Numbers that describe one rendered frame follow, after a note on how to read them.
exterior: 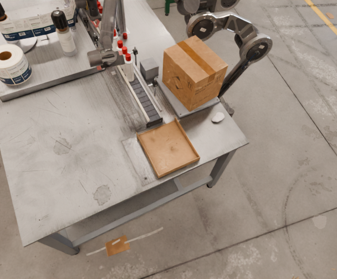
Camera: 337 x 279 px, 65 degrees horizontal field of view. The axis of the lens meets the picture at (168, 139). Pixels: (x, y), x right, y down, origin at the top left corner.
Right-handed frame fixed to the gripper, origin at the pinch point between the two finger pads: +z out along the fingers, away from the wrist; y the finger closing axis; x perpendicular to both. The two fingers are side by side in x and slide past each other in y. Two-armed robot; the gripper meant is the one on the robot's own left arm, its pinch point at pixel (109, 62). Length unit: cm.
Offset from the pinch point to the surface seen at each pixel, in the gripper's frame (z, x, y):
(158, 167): -6, 61, -11
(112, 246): 46, 127, 32
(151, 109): 13.3, 30.7, -17.7
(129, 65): 17.7, 2.2, -11.9
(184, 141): 2, 53, -30
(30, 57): 53, -20, 46
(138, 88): 24.7, 16.6, -14.6
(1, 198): 87, 76, 109
